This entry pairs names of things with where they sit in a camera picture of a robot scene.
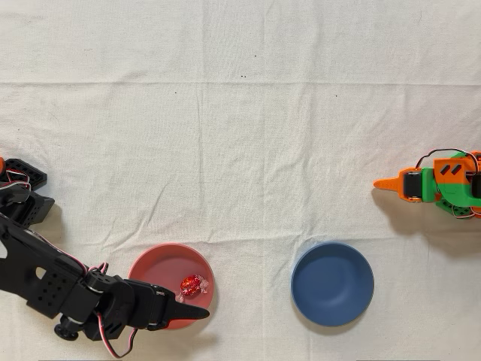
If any red candy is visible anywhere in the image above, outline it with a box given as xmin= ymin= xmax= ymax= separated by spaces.
xmin=174 ymin=274 xmax=209 ymax=304

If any red bowl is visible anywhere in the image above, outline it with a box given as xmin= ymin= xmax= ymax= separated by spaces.
xmin=128 ymin=243 xmax=216 ymax=331

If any blue bowl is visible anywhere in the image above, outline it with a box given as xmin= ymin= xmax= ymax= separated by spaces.
xmin=290 ymin=241 xmax=375 ymax=327

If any white tablecloth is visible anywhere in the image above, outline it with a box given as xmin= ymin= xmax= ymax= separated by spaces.
xmin=0 ymin=0 xmax=481 ymax=361

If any orange arm servo cable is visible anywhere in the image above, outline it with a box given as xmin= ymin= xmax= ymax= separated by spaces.
xmin=414 ymin=148 xmax=475 ymax=169

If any black arm servo cable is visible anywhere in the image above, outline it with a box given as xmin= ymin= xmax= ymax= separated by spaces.
xmin=95 ymin=311 xmax=138 ymax=359

